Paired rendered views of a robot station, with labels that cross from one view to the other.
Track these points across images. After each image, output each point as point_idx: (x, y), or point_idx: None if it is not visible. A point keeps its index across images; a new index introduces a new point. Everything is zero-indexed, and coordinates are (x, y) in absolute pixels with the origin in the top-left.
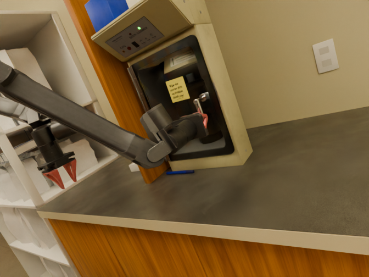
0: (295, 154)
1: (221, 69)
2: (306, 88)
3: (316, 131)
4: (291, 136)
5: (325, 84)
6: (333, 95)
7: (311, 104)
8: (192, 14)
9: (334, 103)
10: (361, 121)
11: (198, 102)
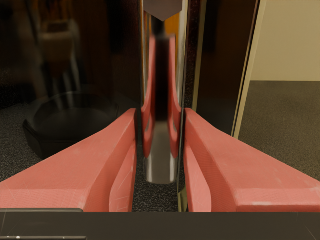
0: None
1: None
2: (273, 19)
3: (318, 131)
4: (268, 135)
5: (307, 23)
6: (307, 48)
7: (267, 54)
8: None
9: (303, 62)
10: None
11: (186, 10)
